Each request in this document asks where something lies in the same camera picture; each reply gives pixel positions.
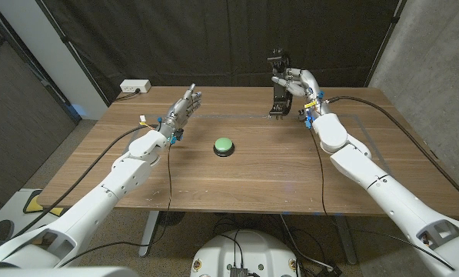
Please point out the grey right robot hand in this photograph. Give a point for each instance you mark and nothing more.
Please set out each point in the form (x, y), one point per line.
(306, 82)

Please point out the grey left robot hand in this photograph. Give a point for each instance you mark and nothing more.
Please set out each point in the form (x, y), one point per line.
(181, 113)

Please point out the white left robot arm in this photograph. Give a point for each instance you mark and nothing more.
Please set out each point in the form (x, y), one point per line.
(125, 177)

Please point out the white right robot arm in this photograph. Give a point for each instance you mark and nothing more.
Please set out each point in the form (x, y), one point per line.
(367, 173)

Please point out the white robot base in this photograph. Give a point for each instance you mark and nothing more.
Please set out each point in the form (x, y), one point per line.
(248, 250)

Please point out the green push button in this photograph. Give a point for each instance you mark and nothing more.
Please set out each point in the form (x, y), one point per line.
(223, 145)

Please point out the white power strip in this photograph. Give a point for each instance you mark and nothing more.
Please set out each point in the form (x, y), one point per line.
(135, 85)

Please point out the black backdrop stand pole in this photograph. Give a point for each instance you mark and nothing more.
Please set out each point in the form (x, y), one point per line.
(384, 42)
(75, 54)

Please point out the black backdrop curtain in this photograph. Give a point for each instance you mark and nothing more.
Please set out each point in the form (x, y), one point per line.
(229, 38)

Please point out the black round stand base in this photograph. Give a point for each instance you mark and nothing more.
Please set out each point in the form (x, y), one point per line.
(171, 218)

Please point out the grey table leg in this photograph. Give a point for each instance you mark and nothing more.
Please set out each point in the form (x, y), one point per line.
(346, 240)
(148, 234)

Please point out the white floor mat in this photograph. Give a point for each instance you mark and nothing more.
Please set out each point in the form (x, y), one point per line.
(12, 209)

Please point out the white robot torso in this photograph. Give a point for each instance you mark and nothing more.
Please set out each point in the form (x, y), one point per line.
(60, 272)

